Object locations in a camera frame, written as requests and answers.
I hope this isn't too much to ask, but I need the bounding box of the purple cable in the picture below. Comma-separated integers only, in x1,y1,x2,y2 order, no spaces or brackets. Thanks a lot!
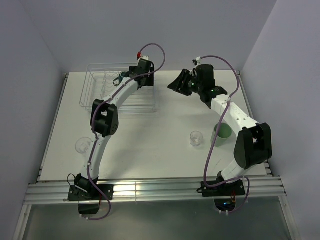
86,43,167,221
199,54,251,214

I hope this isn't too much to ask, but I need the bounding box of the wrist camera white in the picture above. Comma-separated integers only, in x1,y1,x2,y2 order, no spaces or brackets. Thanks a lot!
136,51,150,61
192,57,202,66

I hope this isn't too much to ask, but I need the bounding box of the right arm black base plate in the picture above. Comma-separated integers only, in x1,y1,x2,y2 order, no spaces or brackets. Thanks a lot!
196,180,246,197

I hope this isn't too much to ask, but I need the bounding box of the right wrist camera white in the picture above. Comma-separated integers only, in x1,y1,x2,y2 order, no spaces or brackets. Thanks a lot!
192,57,202,66

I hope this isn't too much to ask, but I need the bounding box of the black box under left base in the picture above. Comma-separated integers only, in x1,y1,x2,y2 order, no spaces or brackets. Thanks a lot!
78,203,100,215

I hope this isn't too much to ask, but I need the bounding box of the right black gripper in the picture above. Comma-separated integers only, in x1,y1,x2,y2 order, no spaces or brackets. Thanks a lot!
167,69,203,97

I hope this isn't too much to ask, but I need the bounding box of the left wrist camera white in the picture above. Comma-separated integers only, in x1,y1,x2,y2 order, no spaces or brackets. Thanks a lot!
136,51,150,61

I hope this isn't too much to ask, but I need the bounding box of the aluminium rail frame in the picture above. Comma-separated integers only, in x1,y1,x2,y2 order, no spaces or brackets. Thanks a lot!
14,70,301,240

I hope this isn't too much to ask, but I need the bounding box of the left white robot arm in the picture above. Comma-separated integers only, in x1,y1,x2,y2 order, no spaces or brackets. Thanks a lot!
74,56,155,200

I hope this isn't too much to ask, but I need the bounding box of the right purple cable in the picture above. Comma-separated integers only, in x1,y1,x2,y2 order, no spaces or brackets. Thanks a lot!
199,54,251,214

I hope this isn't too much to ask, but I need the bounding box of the clear acrylic dish rack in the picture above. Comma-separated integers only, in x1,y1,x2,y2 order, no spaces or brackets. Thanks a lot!
79,63,156,114

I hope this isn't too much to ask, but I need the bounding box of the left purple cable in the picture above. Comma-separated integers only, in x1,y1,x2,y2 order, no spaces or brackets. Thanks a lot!
86,43,167,221

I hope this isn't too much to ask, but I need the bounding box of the dark teal mug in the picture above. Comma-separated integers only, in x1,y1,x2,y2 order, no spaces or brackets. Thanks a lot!
112,71,128,87

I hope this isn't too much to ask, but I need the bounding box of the small clear glass right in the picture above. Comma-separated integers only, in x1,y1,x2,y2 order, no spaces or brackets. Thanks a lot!
190,131,203,147

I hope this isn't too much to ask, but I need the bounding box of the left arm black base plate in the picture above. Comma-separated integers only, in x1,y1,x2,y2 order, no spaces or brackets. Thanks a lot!
67,184,114,202

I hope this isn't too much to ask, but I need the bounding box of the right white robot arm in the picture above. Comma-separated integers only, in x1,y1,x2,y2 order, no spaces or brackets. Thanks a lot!
168,64,272,195

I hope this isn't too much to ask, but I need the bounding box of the light green plastic cup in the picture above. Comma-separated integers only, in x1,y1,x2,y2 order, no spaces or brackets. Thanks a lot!
210,123,233,147

